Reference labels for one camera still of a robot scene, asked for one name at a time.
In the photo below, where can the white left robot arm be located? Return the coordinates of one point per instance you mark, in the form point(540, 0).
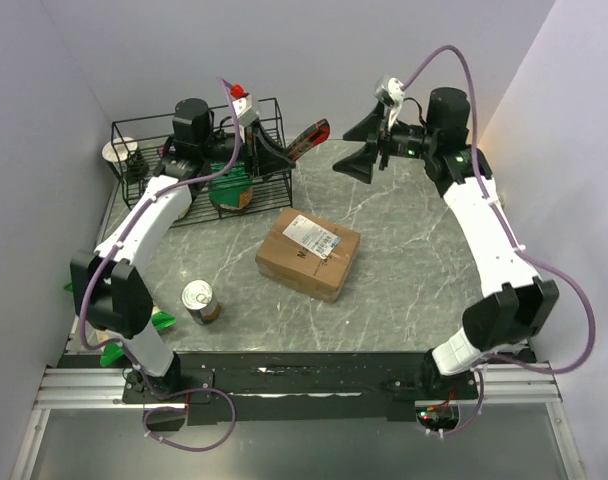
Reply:
point(195, 153)

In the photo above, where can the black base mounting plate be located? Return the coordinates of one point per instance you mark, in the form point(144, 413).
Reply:
point(269, 386)

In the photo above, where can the green lid canister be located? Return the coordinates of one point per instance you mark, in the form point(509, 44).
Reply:
point(231, 192)

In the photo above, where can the white paper cup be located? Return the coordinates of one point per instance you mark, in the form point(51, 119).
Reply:
point(121, 154)

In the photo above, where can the green chips bag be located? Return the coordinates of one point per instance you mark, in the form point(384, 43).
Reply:
point(120, 317)

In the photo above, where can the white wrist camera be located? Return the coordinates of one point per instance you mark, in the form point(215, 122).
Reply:
point(389, 92)
point(245, 107)

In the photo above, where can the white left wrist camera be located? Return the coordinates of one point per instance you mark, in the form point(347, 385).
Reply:
point(245, 107)

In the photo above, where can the aluminium frame rail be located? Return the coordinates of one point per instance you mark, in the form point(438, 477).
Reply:
point(79, 428)

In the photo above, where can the red black utility knife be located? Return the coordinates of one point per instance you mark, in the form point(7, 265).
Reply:
point(312, 136)

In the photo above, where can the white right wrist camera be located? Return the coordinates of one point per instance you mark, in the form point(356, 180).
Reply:
point(389, 92)

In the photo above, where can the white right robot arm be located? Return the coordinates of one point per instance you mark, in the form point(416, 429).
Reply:
point(516, 302)

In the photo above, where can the black wire basket rack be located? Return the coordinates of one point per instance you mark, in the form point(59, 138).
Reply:
point(274, 193)

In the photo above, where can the black cone object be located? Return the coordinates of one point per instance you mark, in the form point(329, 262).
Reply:
point(136, 167)

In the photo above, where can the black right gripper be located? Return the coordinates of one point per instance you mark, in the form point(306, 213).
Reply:
point(359, 163)

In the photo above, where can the brown cardboard express box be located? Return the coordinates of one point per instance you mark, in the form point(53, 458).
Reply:
point(308, 254)

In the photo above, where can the silver tin can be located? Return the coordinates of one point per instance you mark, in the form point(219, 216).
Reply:
point(199, 299)

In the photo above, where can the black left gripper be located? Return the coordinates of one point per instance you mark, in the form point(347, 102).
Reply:
point(264, 161)

